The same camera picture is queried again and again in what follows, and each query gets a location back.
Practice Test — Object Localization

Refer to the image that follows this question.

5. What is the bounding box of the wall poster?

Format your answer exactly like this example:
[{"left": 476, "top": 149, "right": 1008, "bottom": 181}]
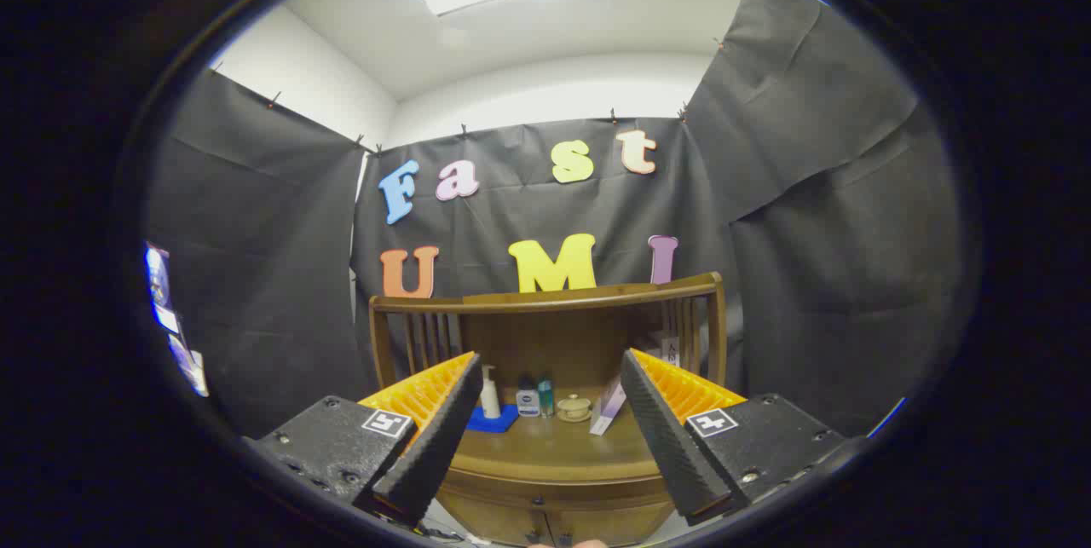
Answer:
[{"left": 145, "top": 241, "right": 210, "bottom": 398}]

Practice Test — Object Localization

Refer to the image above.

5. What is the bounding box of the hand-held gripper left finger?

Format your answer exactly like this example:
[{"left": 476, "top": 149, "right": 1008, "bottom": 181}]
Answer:
[{"left": 243, "top": 350, "right": 485, "bottom": 528}]

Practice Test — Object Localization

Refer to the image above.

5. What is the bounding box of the wooden cabinet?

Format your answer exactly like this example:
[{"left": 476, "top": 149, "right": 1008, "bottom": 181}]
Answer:
[{"left": 368, "top": 271, "right": 728, "bottom": 547}]

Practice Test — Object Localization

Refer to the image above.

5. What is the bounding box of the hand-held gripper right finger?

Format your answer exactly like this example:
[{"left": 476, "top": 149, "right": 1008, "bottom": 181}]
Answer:
[{"left": 620, "top": 349, "right": 853, "bottom": 528}]

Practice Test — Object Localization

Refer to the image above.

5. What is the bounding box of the purple book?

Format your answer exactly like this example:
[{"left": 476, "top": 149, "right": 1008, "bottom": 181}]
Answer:
[{"left": 589, "top": 378, "right": 629, "bottom": 436}]

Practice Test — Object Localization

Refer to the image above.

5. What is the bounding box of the wooden countertop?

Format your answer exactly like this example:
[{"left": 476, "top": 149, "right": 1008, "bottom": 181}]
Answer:
[{"left": 447, "top": 412, "right": 674, "bottom": 485}]

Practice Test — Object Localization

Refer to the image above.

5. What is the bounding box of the white pump bottle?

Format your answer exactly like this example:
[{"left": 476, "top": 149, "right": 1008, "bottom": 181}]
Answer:
[{"left": 480, "top": 365, "right": 502, "bottom": 420}]

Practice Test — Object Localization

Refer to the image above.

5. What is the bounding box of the blue folded cloth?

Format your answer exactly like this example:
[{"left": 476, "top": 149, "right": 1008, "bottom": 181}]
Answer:
[{"left": 465, "top": 404, "right": 519, "bottom": 434}]

